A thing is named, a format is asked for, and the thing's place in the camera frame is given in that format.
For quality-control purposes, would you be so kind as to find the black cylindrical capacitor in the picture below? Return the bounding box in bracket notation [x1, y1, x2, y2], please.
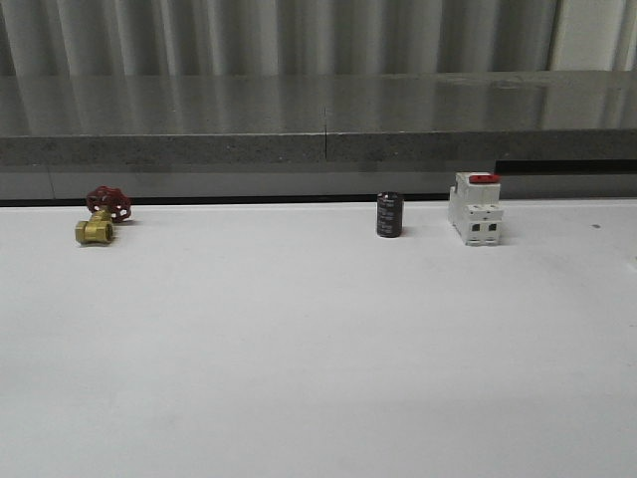
[376, 191, 404, 238]

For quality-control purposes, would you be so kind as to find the brass valve red handwheel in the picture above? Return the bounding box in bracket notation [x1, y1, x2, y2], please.
[75, 185, 131, 245]

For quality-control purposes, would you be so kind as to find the grey stone countertop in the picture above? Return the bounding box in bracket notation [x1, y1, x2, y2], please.
[1, 72, 636, 174]

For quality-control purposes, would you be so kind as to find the white circuit breaker red switch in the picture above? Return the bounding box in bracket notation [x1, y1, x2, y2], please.
[448, 171, 504, 246]

